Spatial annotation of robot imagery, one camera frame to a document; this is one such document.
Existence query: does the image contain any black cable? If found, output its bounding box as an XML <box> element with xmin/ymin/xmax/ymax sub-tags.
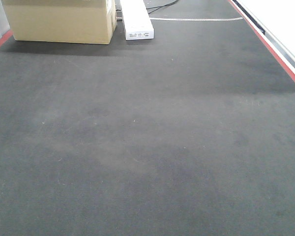
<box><xmin>115</xmin><ymin>0</ymin><xmax>178</xmax><ymax>15</ymax></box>

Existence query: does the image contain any conveyor side rail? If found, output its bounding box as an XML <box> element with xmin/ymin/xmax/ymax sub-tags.
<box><xmin>229</xmin><ymin>0</ymin><xmax>295</xmax><ymax>83</ymax></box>

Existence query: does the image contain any dark conveyor belt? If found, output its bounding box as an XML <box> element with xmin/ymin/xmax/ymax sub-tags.
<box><xmin>0</xmin><ymin>0</ymin><xmax>295</xmax><ymax>236</ymax></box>

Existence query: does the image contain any white chain strip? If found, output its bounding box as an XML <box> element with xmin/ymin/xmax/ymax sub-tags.
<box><xmin>150</xmin><ymin>17</ymin><xmax>243</xmax><ymax>22</ymax></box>

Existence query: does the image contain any long white box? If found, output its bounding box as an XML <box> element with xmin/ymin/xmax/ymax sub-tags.
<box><xmin>120</xmin><ymin>0</ymin><xmax>154</xmax><ymax>40</ymax></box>

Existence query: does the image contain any cardboard box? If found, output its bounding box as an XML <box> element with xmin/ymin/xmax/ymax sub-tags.
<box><xmin>2</xmin><ymin>0</ymin><xmax>117</xmax><ymax>45</ymax></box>

